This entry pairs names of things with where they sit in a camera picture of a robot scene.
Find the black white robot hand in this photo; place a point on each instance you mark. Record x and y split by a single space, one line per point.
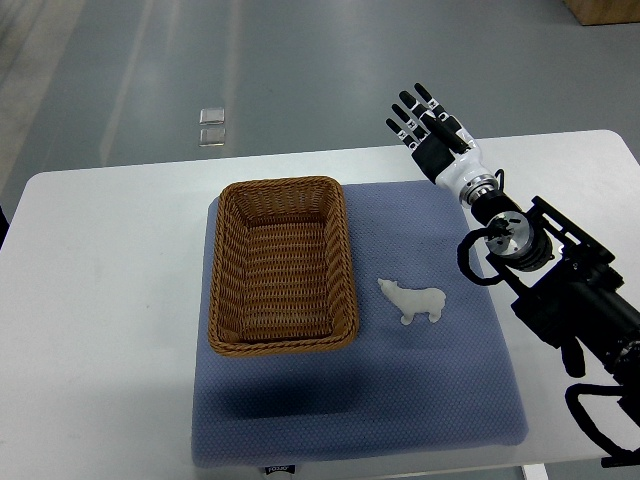
440 145

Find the white bear figurine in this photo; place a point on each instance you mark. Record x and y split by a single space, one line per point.
411 302

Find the brown wicker basket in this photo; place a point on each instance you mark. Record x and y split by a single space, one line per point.
282 278

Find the wooden box corner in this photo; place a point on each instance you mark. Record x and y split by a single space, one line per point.
604 12

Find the blue quilted cushion mat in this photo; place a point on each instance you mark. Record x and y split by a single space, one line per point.
426 386

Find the lower clear floor tile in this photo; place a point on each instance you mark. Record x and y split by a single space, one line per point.
212 136

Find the clear floor tile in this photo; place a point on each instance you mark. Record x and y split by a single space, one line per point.
212 116
212 136

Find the upper clear floor tile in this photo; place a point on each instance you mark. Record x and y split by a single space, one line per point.
212 116

